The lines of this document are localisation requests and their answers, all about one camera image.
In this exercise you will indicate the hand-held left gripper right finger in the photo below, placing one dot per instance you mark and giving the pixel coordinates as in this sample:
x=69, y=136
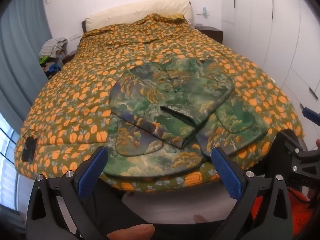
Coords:
x=228, y=172

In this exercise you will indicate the pile of colourful clothes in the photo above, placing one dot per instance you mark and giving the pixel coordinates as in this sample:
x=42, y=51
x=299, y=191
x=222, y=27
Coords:
x=51, y=66

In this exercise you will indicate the long white wall socket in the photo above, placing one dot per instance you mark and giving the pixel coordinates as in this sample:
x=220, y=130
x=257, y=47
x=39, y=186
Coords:
x=74, y=37

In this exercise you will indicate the orange floral green quilt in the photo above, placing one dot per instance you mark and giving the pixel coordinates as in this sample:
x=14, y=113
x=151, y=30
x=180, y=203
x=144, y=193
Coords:
x=75, y=100

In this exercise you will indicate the yellow pillow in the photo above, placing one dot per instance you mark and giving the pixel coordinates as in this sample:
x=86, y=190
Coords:
x=178, y=16

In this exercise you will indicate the dark wooden nightstand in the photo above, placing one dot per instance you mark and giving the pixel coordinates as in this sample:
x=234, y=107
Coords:
x=212, y=33

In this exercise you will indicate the grey-blue curtain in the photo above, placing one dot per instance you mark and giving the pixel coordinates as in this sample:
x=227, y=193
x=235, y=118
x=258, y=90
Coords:
x=20, y=55

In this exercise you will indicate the white bed base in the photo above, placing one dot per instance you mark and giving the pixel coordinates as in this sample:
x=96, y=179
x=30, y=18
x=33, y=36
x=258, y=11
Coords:
x=175, y=205

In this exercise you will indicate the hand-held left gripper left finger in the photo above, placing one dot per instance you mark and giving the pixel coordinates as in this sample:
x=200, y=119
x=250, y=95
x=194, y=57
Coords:
x=91, y=172

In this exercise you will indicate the window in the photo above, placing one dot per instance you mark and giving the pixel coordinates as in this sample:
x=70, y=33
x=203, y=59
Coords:
x=8, y=160

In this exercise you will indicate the orange fuzzy cloth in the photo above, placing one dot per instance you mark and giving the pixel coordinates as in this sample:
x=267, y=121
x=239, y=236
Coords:
x=296, y=212

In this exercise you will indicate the black rectangular device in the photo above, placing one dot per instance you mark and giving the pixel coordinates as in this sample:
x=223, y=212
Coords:
x=29, y=149

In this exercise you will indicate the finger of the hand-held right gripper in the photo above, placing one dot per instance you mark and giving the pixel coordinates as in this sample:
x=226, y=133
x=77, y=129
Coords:
x=310, y=114

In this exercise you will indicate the cream pillow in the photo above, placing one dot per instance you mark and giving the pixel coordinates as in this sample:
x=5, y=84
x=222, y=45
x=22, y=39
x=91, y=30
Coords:
x=137, y=12

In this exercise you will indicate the blue wall plug-in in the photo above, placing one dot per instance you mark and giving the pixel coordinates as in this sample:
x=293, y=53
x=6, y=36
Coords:
x=205, y=12

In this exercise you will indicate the white wardrobe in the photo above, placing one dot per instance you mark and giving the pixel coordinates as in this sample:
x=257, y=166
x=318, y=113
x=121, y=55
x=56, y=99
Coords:
x=275, y=42

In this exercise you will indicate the person's right hand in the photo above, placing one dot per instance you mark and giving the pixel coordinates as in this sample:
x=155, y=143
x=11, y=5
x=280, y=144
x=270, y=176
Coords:
x=318, y=143

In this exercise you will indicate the green landscape print jacket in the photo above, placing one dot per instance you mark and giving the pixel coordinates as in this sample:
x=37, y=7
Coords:
x=175, y=97

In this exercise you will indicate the grey striped cloth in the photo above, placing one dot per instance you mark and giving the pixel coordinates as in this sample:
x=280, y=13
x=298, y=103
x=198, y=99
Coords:
x=53, y=45

